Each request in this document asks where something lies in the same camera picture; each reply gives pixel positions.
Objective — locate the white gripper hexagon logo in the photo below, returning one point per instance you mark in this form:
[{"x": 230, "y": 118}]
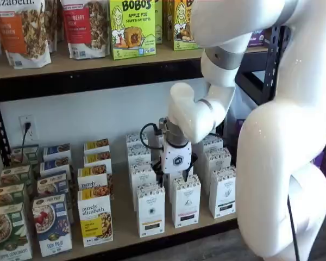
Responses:
[{"x": 176, "y": 159}]

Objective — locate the white box pink strip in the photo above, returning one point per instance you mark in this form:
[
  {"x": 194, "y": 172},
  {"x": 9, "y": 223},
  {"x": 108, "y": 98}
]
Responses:
[{"x": 186, "y": 204}]

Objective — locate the white wall outlet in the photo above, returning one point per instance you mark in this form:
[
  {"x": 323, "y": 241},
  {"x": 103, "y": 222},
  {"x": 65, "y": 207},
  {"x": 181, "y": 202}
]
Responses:
[{"x": 30, "y": 136}]

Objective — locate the yellow Bobo's peanut butter box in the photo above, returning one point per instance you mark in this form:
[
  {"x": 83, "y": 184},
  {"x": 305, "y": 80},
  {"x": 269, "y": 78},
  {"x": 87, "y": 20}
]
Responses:
[{"x": 183, "y": 30}]

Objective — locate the green Bobo's apple pie box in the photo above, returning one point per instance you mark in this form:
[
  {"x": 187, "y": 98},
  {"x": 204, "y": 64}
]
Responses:
[
  {"x": 159, "y": 24},
  {"x": 133, "y": 30}
]

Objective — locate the wooden shelf board with snacks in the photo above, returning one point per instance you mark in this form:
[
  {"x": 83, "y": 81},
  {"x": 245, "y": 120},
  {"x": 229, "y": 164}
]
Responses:
[{"x": 84, "y": 65}]

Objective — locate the orange purely elizabeth granola bag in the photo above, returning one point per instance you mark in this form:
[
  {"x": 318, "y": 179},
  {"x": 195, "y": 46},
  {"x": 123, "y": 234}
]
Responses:
[
  {"x": 19, "y": 35},
  {"x": 54, "y": 27}
]

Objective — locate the wooden shelf board with cartons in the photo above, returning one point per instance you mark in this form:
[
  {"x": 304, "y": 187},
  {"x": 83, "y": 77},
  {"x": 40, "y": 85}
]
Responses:
[{"x": 125, "y": 239}]

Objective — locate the white box dark strip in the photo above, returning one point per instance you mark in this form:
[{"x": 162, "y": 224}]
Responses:
[
  {"x": 222, "y": 193},
  {"x": 210, "y": 141},
  {"x": 217, "y": 157}
]

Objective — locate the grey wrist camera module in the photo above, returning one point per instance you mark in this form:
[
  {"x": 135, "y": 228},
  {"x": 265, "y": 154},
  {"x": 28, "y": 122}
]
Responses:
[{"x": 162, "y": 126}]

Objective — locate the red purely elizabeth granola bag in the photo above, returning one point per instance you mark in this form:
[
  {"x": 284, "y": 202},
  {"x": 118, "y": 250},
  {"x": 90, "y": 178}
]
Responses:
[{"x": 84, "y": 30}]

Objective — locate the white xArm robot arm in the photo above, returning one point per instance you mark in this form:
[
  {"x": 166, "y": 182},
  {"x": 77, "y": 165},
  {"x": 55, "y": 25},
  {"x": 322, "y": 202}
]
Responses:
[{"x": 274, "y": 163}]

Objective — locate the black metal shelving rack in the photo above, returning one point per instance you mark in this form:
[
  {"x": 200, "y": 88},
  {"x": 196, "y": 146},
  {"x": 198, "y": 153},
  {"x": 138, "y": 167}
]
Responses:
[
  {"x": 282, "y": 54},
  {"x": 70, "y": 87}
]

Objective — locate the yellow purely elizabeth oatmeal box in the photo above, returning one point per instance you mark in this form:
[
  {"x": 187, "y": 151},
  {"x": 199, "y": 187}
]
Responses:
[
  {"x": 96, "y": 145},
  {"x": 96, "y": 159},
  {"x": 95, "y": 217},
  {"x": 92, "y": 176}
]

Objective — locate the green apple cinnamon oatmeal box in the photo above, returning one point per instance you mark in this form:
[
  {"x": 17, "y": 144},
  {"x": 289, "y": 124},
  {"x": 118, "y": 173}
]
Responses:
[
  {"x": 9, "y": 233},
  {"x": 8, "y": 194},
  {"x": 24, "y": 155},
  {"x": 16, "y": 175}
]

